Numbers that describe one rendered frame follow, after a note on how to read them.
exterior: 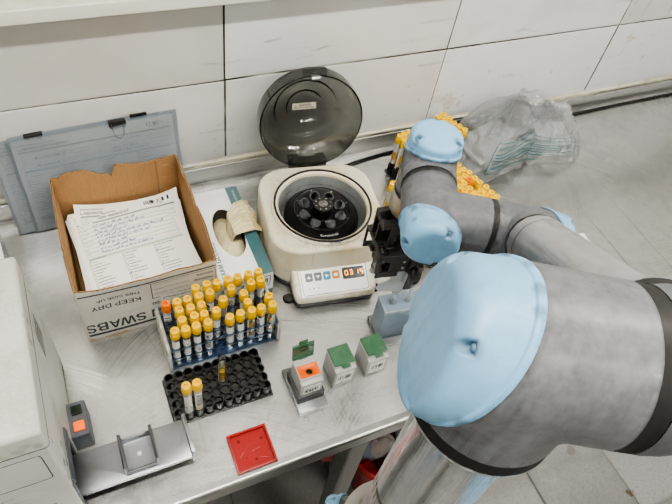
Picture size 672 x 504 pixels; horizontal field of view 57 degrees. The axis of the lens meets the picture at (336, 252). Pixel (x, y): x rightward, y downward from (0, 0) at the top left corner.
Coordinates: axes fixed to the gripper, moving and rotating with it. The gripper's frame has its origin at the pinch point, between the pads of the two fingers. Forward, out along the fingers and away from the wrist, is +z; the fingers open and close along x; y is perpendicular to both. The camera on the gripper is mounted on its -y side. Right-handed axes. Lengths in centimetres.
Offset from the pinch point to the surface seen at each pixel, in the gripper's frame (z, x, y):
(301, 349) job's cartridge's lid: 5.0, 6.4, 18.7
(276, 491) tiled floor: 103, -1, 16
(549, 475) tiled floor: 103, 14, -71
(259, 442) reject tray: 15.0, 17.0, 27.5
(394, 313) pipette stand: 5.7, 2.0, 0.1
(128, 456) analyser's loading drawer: 11, 16, 48
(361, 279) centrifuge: 10.8, -9.9, 2.0
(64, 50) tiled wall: -21, -43, 51
